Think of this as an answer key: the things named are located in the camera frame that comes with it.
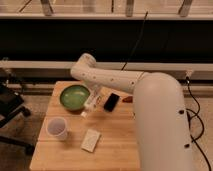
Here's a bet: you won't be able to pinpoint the white plastic bottle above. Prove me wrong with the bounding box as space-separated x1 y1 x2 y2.
81 91 101 117

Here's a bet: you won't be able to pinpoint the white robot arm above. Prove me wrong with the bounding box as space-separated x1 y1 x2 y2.
71 53 195 171

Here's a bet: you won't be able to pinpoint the green ceramic bowl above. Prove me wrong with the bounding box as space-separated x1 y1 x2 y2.
60 85 90 111

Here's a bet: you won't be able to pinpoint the black smartphone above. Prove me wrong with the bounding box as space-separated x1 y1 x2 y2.
104 93 119 112

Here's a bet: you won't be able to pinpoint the brown oblong object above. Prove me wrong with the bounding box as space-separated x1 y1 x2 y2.
122 96 133 103

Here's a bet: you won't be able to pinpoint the clear plastic cup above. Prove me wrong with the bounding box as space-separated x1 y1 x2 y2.
46 117 68 141

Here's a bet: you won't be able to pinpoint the black office chair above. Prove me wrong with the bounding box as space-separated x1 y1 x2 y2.
0 68 35 155

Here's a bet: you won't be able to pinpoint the black hanging cable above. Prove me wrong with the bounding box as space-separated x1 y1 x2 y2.
120 10 149 72

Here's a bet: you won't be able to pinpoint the black floor cables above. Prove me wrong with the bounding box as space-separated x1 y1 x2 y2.
184 77 213 171

